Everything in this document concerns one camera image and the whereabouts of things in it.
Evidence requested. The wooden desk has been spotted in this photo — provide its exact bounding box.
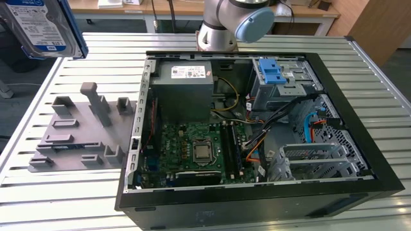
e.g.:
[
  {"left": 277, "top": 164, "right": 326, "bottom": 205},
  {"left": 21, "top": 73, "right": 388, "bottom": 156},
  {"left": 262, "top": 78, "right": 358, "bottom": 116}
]
[{"left": 69, "top": 0, "right": 342, "bottom": 37}]

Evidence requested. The brown wooden cabinet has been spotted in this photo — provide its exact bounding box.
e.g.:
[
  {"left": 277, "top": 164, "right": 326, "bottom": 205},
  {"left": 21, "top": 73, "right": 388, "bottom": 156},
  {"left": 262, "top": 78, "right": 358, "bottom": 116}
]
[{"left": 328, "top": 0, "right": 411, "bottom": 69}]

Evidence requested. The RAM stick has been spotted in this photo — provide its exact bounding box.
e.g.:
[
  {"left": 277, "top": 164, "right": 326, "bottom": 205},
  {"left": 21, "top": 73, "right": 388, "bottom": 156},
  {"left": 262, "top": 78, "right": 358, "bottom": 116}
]
[
  {"left": 51, "top": 144, "right": 86, "bottom": 151},
  {"left": 230, "top": 124, "right": 245, "bottom": 178}
]

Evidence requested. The grey power supply unit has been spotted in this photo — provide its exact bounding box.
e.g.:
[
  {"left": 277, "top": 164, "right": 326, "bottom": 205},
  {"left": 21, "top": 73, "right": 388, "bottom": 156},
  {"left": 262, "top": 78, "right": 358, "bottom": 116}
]
[{"left": 150, "top": 60, "right": 215, "bottom": 124}]

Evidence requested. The black bin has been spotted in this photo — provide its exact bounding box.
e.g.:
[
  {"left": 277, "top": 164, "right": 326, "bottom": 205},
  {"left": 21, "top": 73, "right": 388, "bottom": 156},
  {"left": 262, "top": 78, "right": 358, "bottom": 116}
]
[{"left": 0, "top": 18, "right": 43, "bottom": 74}]

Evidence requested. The hard disk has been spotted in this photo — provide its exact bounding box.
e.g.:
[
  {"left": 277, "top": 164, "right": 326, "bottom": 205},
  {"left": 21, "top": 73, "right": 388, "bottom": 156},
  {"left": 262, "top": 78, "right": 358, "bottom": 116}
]
[{"left": 0, "top": 0, "right": 90, "bottom": 59}]

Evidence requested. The green motherboard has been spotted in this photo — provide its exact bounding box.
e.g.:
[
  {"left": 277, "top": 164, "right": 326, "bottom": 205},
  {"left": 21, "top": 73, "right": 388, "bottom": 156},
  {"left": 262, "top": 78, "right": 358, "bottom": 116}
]
[{"left": 141, "top": 121, "right": 259, "bottom": 189}]

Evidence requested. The metal optical drive cage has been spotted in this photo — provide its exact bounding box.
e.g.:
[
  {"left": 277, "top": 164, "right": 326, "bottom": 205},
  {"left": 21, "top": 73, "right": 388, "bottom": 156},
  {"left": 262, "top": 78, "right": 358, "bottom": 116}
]
[{"left": 250, "top": 57, "right": 324, "bottom": 114}]

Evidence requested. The orange wire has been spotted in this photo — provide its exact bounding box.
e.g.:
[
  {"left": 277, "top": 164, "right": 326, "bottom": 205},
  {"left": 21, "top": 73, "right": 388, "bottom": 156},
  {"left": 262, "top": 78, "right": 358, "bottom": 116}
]
[{"left": 246, "top": 138, "right": 266, "bottom": 166}]

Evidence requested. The black PC case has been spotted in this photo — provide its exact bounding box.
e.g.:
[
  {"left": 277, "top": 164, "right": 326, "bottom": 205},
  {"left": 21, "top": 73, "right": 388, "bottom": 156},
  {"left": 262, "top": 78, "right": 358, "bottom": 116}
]
[{"left": 115, "top": 50, "right": 406, "bottom": 231}]

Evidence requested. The metal disk bay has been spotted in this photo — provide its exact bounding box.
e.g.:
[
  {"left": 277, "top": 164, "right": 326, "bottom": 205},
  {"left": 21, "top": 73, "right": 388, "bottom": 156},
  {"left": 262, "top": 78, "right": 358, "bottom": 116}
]
[{"left": 269, "top": 143, "right": 369, "bottom": 183}]

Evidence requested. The silver CPU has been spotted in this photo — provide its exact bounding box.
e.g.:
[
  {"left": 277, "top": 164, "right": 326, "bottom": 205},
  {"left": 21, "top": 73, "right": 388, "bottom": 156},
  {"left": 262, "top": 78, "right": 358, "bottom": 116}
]
[{"left": 194, "top": 145, "right": 214, "bottom": 161}]

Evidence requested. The blue data wire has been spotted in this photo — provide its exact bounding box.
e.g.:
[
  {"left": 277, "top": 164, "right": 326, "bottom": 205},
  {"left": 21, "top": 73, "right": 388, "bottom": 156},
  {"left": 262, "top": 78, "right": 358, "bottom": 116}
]
[{"left": 304, "top": 109, "right": 328, "bottom": 145}]

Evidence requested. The grey parts rack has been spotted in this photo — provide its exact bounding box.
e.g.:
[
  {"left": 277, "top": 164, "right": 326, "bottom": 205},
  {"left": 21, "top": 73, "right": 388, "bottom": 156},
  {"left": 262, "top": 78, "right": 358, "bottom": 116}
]
[{"left": 29, "top": 81, "right": 138, "bottom": 173}]

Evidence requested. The CPU socket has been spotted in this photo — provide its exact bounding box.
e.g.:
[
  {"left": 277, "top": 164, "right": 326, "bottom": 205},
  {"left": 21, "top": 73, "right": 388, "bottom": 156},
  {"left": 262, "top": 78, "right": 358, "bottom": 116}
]
[{"left": 191, "top": 138, "right": 217, "bottom": 168}]

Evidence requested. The black cable bundle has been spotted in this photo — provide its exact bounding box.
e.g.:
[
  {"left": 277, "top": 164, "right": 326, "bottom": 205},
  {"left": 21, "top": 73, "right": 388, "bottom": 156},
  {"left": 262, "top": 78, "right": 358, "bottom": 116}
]
[{"left": 257, "top": 93, "right": 322, "bottom": 183}]

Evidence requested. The coloured power wire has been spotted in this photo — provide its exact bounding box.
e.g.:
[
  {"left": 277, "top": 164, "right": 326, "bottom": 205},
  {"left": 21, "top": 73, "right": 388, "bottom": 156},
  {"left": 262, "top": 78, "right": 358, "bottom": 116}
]
[{"left": 313, "top": 119, "right": 344, "bottom": 130}]

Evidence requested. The yellow wire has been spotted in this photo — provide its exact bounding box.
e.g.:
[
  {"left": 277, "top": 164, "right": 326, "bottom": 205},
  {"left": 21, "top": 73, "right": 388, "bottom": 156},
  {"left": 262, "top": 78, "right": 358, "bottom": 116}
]
[{"left": 211, "top": 77, "right": 241, "bottom": 113}]

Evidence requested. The blue plastic drive latch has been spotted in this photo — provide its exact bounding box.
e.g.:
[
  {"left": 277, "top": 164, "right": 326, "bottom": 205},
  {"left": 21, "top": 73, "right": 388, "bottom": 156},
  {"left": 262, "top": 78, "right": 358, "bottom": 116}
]
[{"left": 258, "top": 59, "right": 290, "bottom": 85}]

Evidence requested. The black graphics card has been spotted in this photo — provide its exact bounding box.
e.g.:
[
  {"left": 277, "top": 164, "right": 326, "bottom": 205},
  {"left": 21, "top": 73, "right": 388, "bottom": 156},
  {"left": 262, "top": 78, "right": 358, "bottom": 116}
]
[{"left": 173, "top": 169, "right": 223, "bottom": 187}]

